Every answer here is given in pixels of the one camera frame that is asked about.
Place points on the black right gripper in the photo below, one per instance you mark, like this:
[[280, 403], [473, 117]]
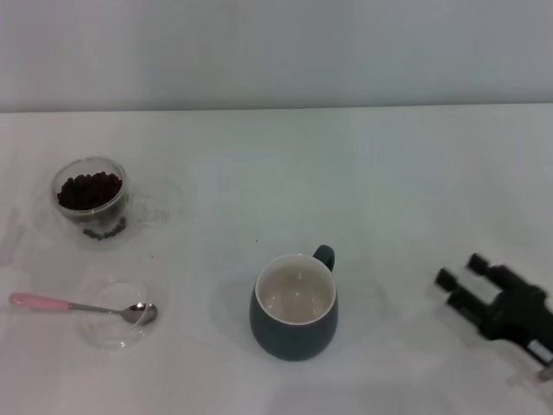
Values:
[[514, 311]]

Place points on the dark blue ceramic mug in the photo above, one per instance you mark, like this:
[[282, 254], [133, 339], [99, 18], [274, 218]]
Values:
[[294, 335]]

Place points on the double-walled glass cup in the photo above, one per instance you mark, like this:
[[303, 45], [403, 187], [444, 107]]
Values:
[[88, 216]]

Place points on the dark coffee beans pile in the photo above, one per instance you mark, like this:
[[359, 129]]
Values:
[[88, 190]]

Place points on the small clear glass dish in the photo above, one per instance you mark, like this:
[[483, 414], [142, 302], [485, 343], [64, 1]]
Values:
[[108, 335]]

